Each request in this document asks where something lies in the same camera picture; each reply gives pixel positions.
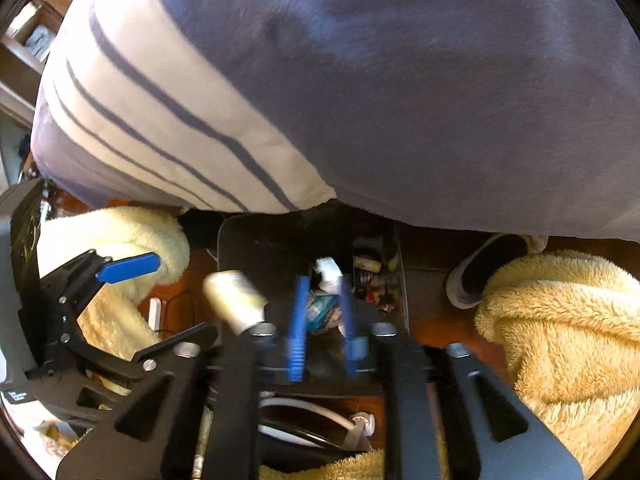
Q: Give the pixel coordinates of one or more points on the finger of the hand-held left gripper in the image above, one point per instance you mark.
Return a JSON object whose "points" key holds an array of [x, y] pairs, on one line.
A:
{"points": [[170, 347], [130, 266]]}

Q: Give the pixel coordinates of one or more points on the wooden shelf unit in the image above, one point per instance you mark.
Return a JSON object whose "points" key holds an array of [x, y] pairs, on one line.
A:
{"points": [[20, 75]]}

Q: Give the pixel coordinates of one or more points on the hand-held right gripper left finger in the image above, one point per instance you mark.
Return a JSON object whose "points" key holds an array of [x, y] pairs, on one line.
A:
{"points": [[299, 325]]}

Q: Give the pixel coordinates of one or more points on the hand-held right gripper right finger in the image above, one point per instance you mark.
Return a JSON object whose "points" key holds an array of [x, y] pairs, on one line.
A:
{"points": [[347, 325]]}

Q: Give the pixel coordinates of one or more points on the black plastic bin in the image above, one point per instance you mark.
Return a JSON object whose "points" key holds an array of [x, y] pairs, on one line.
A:
{"points": [[280, 250]]}

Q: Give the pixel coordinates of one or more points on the white fluffy slipper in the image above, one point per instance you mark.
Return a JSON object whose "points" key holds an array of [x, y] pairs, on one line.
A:
{"points": [[465, 285]]}

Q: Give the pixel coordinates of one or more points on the white spray bottle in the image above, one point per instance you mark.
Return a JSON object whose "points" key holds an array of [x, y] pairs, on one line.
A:
{"points": [[322, 310]]}

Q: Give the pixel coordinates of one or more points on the pale yellow packet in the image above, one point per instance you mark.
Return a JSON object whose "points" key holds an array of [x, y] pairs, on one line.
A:
{"points": [[235, 300]]}

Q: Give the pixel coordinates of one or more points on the white power adapter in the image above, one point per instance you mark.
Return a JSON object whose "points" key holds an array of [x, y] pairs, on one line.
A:
{"points": [[155, 315]]}

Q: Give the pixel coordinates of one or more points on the heap of mixed wrappers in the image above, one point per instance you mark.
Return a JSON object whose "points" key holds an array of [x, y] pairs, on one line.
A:
{"points": [[375, 280]]}

